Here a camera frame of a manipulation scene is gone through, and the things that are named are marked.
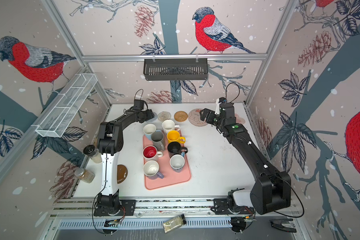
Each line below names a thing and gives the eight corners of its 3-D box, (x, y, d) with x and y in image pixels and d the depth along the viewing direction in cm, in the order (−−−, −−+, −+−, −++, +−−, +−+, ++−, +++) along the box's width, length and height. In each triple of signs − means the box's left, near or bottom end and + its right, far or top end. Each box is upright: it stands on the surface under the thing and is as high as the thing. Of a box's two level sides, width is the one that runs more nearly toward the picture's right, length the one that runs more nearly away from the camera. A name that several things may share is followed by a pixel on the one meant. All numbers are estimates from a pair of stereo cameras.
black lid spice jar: (91, 163, 91) (80, 154, 81) (95, 154, 95) (85, 144, 85) (102, 163, 91) (92, 154, 81) (105, 154, 95) (96, 144, 85)
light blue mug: (144, 141, 99) (141, 134, 92) (146, 131, 104) (144, 123, 98) (156, 141, 99) (153, 134, 92) (157, 131, 104) (155, 123, 98)
